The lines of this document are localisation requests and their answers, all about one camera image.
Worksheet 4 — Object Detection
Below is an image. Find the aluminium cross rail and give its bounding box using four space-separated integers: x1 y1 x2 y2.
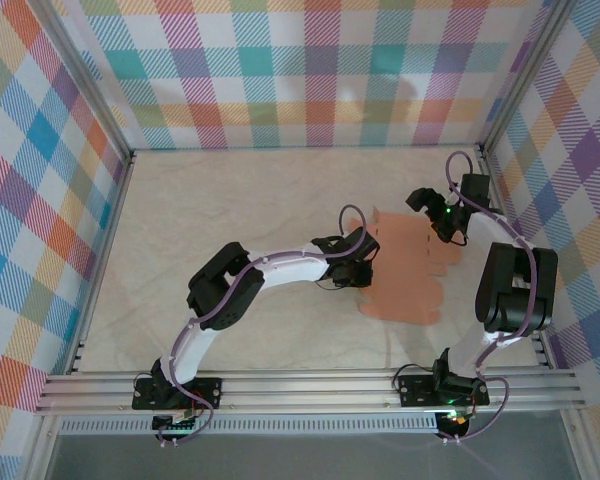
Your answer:
34 369 584 416

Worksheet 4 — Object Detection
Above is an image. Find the orange paper box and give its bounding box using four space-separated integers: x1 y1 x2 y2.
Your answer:
349 207 464 327

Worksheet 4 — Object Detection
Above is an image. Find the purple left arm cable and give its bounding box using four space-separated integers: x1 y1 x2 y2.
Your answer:
154 203 369 447

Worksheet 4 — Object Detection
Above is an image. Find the aluminium frame post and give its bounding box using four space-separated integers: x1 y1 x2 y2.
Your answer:
477 0 581 156
32 0 136 164

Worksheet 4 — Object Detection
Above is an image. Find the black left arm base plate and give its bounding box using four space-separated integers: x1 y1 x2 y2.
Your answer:
131 377 224 411

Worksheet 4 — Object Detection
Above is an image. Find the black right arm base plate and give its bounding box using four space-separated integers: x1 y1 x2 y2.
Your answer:
397 373 490 407

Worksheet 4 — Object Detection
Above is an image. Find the aluminium frame leg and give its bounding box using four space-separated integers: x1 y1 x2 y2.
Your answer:
562 407 599 480
22 414 64 480

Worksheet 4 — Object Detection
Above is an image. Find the grey slotted cable duct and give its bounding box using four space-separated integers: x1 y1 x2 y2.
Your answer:
59 417 439 435

